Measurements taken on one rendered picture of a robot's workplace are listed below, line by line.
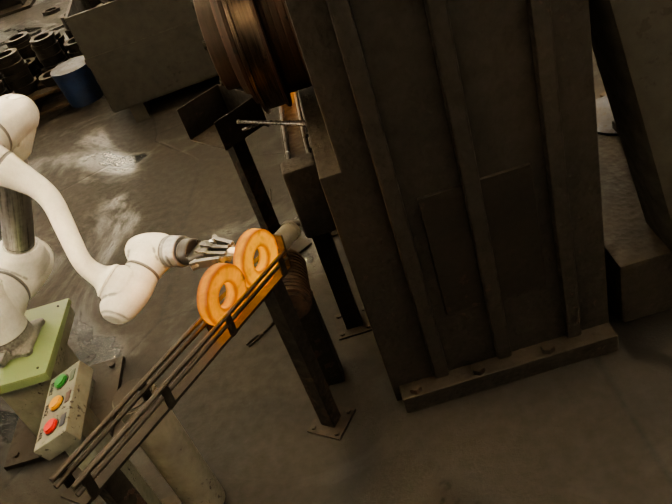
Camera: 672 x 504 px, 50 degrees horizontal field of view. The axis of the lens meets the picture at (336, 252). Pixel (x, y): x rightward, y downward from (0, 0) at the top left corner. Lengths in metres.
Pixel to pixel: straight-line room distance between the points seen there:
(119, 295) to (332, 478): 0.82
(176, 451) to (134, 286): 0.47
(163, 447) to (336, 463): 0.53
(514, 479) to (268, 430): 0.80
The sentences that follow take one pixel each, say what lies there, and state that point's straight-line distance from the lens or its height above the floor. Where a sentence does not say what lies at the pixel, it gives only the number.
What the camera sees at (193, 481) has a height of 0.18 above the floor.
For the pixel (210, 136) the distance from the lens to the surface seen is 2.84.
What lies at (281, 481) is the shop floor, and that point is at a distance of 2.29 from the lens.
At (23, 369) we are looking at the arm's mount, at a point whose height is 0.38.
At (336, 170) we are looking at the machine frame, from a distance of 1.78.
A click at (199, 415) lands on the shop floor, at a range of 2.58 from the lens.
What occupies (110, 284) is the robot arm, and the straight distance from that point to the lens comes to 2.03.
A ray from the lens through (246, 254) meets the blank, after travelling 1.82.
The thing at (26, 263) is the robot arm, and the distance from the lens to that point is 2.61.
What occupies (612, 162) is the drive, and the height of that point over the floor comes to 0.25.
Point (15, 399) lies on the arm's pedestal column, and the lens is 2.75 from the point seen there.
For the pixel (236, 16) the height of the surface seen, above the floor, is 1.22.
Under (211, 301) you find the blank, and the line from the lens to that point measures 1.73.
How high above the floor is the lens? 1.78
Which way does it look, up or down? 37 degrees down
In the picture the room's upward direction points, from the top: 20 degrees counter-clockwise
